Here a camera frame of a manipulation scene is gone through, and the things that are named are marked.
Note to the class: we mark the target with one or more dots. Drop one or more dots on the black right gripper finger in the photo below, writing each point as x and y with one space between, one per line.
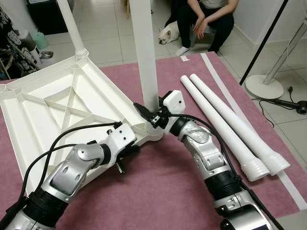
144 112

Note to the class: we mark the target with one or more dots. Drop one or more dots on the white plastic table leg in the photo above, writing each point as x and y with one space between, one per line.
240 123
71 24
229 134
146 48

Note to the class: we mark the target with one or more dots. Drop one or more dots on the white plastic table top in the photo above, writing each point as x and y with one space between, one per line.
38 120

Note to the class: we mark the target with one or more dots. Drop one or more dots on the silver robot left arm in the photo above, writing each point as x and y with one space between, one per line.
67 175

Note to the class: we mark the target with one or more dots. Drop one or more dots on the long white tape strip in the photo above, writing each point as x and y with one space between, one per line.
217 72

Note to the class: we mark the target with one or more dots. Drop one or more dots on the white french bulldog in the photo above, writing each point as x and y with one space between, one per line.
169 34

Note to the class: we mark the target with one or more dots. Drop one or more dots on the white floor fan stand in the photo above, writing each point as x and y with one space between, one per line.
264 87

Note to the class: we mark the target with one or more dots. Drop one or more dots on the steel pet bowl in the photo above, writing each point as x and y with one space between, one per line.
46 55

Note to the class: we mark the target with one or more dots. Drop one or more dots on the seated person in black trousers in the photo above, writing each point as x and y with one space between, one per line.
225 21

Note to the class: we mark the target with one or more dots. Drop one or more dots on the grey and white canister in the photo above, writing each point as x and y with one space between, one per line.
32 56

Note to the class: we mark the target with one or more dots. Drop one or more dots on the teal plastic cup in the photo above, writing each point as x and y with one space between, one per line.
41 40

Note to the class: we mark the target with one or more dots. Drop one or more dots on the thin black pole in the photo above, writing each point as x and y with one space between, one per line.
264 42

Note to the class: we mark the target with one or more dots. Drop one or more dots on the black cabinet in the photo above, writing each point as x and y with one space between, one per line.
43 17

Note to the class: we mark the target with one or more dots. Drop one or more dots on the black patterned hanging cloth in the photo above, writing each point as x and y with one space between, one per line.
9 28

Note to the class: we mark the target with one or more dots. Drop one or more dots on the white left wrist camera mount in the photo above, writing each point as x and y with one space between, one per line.
121 139

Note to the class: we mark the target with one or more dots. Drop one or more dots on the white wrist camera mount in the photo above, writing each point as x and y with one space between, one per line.
121 139
173 101

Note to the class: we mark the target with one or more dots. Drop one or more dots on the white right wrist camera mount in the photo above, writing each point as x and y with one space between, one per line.
173 101

